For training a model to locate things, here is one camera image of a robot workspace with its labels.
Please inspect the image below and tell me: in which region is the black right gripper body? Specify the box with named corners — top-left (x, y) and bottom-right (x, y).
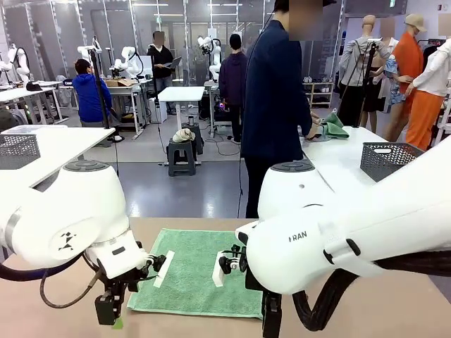
top-left (245, 267), bottom-right (283, 313)

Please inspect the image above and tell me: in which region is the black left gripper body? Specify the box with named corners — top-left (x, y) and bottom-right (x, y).
top-left (100, 269), bottom-right (142, 300)

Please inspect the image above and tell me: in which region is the green terry towel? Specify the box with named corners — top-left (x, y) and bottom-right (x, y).
top-left (322, 111), bottom-right (350, 140)
top-left (126, 228), bottom-right (265, 320)

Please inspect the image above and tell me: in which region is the navy-sleeved right forearm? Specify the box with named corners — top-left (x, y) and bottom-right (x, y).
top-left (294, 101), bottom-right (314, 132)

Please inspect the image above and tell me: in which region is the grey mesh basket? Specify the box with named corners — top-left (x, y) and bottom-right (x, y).
top-left (359, 142), bottom-right (426, 183)
top-left (0, 125), bottom-right (42, 170)

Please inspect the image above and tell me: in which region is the grey plastic step stool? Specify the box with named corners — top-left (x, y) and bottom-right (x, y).
top-left (167, 138), bottom-right (197, 177)

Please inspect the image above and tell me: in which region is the beige cloth bundle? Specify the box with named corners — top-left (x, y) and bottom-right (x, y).
top-left (171, 128), bottom-right (197, 144)

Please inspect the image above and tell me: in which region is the dark grey stool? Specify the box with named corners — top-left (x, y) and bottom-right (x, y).
top-left (181, 122), bottom-right (205, 156)

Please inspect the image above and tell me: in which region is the black-haired lab worker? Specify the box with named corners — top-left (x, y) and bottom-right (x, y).
top-left (72, 58), bottom-right (120, 128)

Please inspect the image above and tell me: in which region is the black tripod stand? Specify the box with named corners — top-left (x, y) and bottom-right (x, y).
top-left (149, 44), bottom-right (162, 124)
top-left (87, 36), bottom-right (113, 130)
top-left (357, 37), bottom-right (384, 128)

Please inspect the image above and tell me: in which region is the cardboard box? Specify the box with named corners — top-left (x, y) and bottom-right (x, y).
top-left (105, 79), bottom-right (139, 88)

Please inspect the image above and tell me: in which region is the white standing desk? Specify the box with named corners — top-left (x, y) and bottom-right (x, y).
top-left (157, 86), bottom-right (206, 167)

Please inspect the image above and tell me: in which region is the wooden shoe shelf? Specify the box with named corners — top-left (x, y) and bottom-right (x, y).
top-left (302, 81), bottom-right (335, 109)

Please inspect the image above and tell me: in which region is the white lab table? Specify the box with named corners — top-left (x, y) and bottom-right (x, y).
top-left (0, 86), bottom-right (65, 125)

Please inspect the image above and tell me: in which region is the person in navy jacket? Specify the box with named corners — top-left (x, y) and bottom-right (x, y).
top-left (240, 0), bottom-right (314, 219)

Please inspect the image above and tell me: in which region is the person in purple hoodie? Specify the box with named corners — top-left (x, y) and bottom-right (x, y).
top-left (218, 33), bottom-right (249, 144)

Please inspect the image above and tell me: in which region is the person in black top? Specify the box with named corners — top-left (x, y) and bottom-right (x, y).
top-left (146, 30), bottom-right (183, 116)

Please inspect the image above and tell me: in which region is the mannequin in grey shirt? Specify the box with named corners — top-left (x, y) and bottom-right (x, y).
top-left (338, 14), bottom-right (393, 128)

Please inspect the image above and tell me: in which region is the mannequin in orange jacket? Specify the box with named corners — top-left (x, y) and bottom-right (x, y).
top-left (383, 13), bottom-right (426, 142)

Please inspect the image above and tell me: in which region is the mannequin in white shirt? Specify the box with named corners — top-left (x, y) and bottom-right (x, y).
top-left (404, 37), bottom-right (451, 151)

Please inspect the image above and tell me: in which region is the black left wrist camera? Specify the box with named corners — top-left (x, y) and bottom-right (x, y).
top-left (146, 253), bottom-right (167, 275)

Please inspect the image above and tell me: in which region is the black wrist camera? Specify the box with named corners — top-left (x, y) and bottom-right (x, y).
top-left (146, 253), bottom-right (167, 275)
top-left (218, 244), bottom-right (248, 275)

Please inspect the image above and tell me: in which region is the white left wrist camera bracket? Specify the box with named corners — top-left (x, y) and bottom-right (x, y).
top-left (154, 250), bottom-right (175, 287)

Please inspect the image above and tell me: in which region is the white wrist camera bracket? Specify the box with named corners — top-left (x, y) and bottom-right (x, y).
top-left (154, 250), bottom-right (175, 287)
top-left (212, 251), bottom-right (234, 288)

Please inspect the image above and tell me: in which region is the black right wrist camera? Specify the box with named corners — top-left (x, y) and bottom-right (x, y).
top-left (218, 244), bottom-right (248, 275)

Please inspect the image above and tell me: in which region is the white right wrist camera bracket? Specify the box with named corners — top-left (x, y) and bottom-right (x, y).
top-left (212, 251), bottom-right (234, 288)

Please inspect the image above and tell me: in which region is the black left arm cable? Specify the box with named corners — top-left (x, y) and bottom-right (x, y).
top-left (0, 251), bottom-right (105, 310)

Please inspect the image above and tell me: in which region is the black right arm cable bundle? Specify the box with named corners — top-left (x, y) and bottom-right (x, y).
top-left (291, 252), bottom-right (451, 332)

